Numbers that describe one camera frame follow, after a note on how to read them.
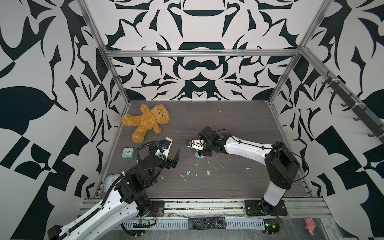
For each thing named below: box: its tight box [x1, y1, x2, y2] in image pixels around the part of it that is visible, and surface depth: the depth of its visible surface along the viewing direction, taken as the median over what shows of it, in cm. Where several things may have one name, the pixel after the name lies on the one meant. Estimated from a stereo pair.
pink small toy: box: [304, 217, 316, 236], surface depth 70 cm
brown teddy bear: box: [121, 104, 171, 144], surface depth 101 cm
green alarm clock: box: [121, 147, 135, 159], surface depth 93 cm
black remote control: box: [188, 217, 227, 231], surface depth 71 cm
